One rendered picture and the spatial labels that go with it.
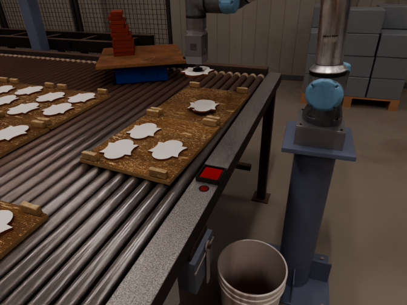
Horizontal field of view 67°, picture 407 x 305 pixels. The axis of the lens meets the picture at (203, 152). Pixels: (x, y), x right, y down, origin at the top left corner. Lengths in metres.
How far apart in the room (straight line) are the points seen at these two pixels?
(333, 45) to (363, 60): 3.03
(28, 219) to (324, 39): 0.97
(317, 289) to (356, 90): 2.81
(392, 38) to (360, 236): 2.46
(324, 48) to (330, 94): 0.14
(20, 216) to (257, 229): 1.52
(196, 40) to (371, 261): 1.59
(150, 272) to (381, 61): 3.72
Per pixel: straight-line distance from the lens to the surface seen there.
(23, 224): 0.90
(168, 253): 0.74
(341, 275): 1.98
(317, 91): 1.07
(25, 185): 1.09
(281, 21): 4.94
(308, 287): 1.86
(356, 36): 4.01
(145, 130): 1.21
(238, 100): 1.50
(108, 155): 1.08
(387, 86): 4.21
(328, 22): 1.05
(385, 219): 2.45
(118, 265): 0.73
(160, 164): 1.00
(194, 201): 0.87
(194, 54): 1.21
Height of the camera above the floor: 1.46
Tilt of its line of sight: 30 degrees down
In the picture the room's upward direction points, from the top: 2 degrees counter-clockwise
